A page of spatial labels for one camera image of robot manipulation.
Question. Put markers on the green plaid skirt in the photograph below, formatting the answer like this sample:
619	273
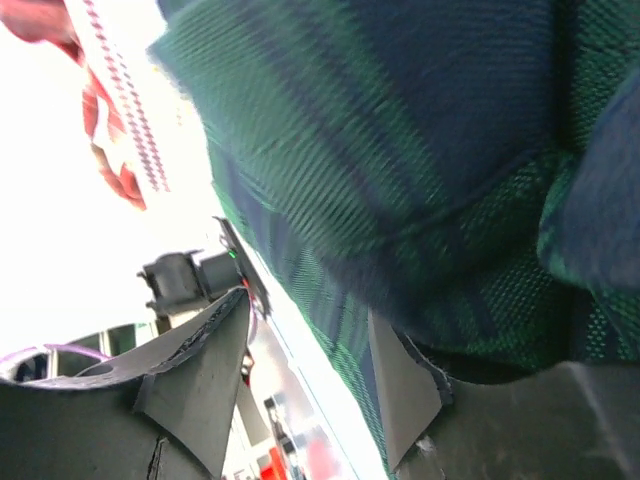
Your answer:
467	171

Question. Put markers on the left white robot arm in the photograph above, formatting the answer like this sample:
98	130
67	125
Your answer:
181	283

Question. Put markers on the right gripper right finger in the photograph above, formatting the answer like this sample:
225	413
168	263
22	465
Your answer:
572	421

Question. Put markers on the red plaid skirt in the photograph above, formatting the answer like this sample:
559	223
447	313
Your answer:
115	122

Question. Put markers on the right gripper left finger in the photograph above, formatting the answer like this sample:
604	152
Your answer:
160	411

